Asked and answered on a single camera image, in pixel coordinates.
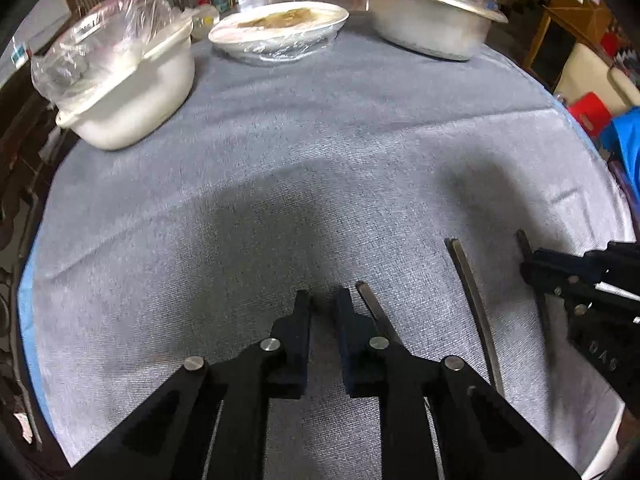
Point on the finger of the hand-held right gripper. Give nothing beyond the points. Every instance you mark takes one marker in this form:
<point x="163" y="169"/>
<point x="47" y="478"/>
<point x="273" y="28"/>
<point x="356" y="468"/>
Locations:
<point x="550" y="285"/>
<point x="565" y="264"/>

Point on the wooden chair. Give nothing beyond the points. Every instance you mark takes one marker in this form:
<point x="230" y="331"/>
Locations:
<point x="555" y="25"/>

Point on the white plate with cling film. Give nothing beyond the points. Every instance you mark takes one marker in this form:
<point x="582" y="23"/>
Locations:
<point x="280" y="35"/>

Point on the beige sofa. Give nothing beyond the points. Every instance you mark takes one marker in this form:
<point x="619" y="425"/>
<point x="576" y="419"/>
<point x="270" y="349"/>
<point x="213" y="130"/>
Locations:
<point x="585" y="75"/>

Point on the white pot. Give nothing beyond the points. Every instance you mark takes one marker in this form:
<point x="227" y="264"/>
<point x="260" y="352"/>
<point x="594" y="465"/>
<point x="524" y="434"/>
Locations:
<point x="140" y="100"/>

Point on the blue jacket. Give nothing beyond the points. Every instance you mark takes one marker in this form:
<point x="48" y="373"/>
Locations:
<point x="625" y="145"/>

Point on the red plastic chair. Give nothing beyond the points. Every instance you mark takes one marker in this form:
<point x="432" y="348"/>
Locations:
<point x="592" y="115"/>

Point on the aluminium pot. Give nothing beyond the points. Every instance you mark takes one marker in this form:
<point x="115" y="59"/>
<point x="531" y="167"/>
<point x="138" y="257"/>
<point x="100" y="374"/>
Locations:
<point x="425" y="30"/>

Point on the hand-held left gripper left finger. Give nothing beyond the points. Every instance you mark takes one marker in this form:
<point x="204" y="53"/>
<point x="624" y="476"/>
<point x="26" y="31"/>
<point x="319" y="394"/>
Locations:
<point x="302" y="325"/>

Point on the clear plastic bag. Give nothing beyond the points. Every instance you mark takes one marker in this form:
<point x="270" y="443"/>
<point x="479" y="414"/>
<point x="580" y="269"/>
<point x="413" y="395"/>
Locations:
<point x="100" y="35"/>

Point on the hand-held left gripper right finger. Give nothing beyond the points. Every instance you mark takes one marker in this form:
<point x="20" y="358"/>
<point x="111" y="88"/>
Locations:
<point x="346" y="325"/>

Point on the grey tablecloth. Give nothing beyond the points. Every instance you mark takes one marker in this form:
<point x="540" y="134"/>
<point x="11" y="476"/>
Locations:
<point x="300" y="160"/>

